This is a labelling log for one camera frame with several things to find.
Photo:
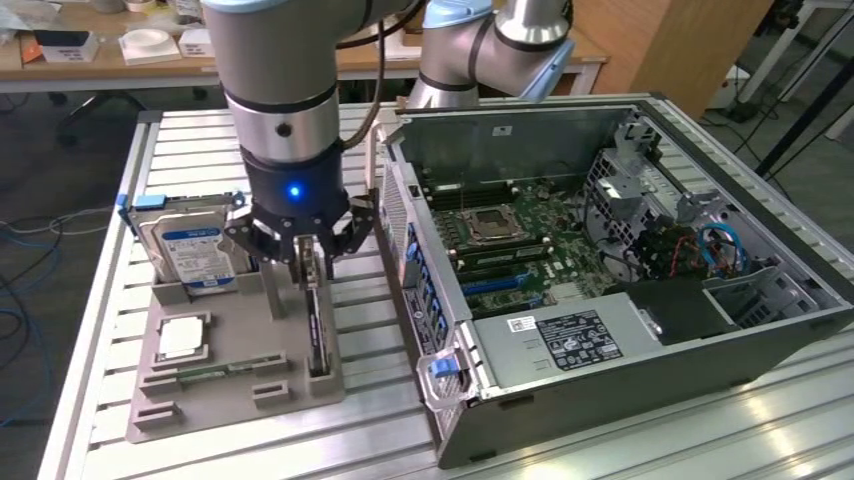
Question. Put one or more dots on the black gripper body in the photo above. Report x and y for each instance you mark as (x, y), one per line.
(296, 195)

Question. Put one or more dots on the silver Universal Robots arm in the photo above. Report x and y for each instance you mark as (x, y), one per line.
(280, 75)

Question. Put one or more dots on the hard disk drive blue label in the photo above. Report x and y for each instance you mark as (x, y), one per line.
(148, 201)

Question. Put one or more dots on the CPU socket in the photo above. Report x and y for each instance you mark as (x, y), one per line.
(495, 225)

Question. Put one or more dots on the grey printed parts rack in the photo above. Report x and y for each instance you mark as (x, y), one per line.
(247, 350)

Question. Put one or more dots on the silver CPU chip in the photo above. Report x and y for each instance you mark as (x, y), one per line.
(181, 337)

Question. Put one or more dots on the installed black RAM stick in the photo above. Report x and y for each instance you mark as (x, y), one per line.
(507, 252)

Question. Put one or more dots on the blue expansion slot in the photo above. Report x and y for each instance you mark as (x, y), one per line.
(496, 286)

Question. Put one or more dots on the green RAM stick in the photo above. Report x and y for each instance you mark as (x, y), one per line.
(213, 374)

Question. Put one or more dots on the blue case latch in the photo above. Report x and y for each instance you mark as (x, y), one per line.
(443, 370)

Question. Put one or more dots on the green motherboard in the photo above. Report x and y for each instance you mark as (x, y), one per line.
(567, 265)

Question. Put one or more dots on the small white labelled box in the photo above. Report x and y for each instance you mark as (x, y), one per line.
(196, 45)

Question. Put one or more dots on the black office chair base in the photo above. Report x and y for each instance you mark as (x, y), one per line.
(93, 110)

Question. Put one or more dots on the white round holder block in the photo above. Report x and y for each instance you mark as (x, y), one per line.
(149, 47)

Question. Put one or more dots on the grey power supply unit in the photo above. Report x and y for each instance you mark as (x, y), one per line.
(560, 340)

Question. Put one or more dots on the wooden desk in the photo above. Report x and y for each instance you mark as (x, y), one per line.
(100, 72)

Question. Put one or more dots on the perforated metal disk bay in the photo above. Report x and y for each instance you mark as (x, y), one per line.
(627, 190)

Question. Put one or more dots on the white box black lid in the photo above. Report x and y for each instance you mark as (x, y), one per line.
(67, 47)

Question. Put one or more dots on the black open PC case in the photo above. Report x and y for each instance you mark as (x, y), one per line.
(600, 400)

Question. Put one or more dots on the wooden cabinet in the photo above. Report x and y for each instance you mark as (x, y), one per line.
(680, 50)

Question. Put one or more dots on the black slanted stand pole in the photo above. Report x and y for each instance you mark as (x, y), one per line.
(800, 100)

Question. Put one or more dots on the beige card retention bracket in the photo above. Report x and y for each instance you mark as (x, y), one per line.
(373, 150)

